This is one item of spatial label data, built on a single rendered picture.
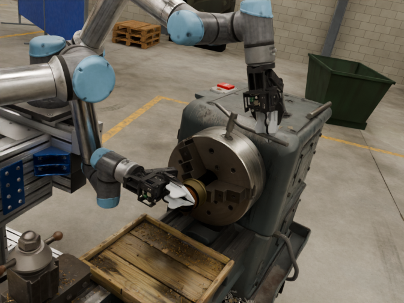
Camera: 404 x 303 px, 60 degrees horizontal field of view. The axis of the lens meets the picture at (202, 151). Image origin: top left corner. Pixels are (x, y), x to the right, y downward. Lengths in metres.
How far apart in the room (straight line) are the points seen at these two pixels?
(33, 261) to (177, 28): 0.56
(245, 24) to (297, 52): 10.12
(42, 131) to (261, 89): 0.85
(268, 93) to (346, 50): 10.25
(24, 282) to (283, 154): 0.80
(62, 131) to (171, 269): 0.62
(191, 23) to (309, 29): 10.17
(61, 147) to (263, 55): 0.82
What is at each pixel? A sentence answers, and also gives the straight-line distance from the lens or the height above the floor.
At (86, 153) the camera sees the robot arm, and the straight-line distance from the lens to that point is 1.21.
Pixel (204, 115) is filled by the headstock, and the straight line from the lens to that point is 1.27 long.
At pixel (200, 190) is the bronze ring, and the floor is 1.11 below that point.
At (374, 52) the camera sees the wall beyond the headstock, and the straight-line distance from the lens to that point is 11.23.
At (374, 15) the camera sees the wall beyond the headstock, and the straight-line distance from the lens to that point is 11.12.
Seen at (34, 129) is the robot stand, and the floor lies 1.07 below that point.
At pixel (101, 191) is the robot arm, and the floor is 1.01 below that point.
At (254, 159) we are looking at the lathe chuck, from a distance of 1.11.
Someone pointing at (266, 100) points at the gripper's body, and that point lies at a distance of 0.89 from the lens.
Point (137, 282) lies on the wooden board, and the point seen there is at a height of 0.88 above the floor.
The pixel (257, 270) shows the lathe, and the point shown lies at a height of 0.68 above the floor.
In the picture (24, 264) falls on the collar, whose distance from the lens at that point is 0.76.
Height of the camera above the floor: 1.66
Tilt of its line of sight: 26 degrees down
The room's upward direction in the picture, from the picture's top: 11 degrees clockwise
